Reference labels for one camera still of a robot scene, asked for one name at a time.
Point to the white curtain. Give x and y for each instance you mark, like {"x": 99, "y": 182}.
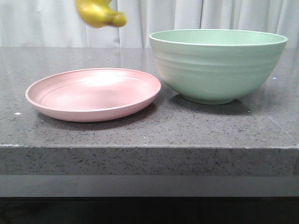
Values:
{"x": 56, "y": 23}

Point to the green bowl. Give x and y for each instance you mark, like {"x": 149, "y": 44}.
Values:
{"x": 215, "y": 66}

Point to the yellow banana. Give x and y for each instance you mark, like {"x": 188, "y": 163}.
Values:
{"x": 98, "y": 13}

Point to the pink plate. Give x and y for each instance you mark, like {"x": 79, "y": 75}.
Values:
{"x": 92, "y": 95}

